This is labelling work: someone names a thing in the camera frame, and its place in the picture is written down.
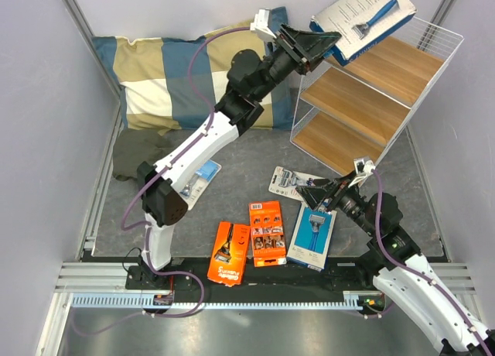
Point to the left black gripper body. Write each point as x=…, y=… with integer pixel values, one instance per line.
x=293, y=52

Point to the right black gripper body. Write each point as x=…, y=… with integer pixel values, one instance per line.
x=343, y=188

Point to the blue Harry's razor box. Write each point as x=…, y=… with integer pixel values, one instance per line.
x=311, y=237

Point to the white blue razor box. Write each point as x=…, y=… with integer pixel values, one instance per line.
x=362, y=24

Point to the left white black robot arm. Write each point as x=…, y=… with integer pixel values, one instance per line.
x=249, y=80

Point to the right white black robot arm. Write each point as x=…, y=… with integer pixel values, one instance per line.
x=395, y=265

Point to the white Gillette SkinGuard pack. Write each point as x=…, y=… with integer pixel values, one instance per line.
x=284, y=181

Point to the orange Styler razor box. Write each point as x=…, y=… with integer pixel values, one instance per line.
x=267, y=234

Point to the orange Gillette Fusion box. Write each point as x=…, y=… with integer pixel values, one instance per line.
x=229, y=254

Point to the clear blister razor pack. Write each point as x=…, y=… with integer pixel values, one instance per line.
x=198, y=183

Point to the blue beige checkered pillow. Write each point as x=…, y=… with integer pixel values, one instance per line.
x=168, y=83

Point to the olive green cloth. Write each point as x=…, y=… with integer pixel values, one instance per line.
x=133, y=147

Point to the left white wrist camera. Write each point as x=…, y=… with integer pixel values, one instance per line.
x=260, y=26

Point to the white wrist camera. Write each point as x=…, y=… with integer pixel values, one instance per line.
x=363, y=168
x=260, y=26

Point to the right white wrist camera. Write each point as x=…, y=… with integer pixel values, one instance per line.
x=363, y=168

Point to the white wire wooden shelf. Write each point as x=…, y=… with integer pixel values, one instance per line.
x=359, y=110

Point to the light blue cable duct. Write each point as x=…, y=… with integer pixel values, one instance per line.
x=152, y=302

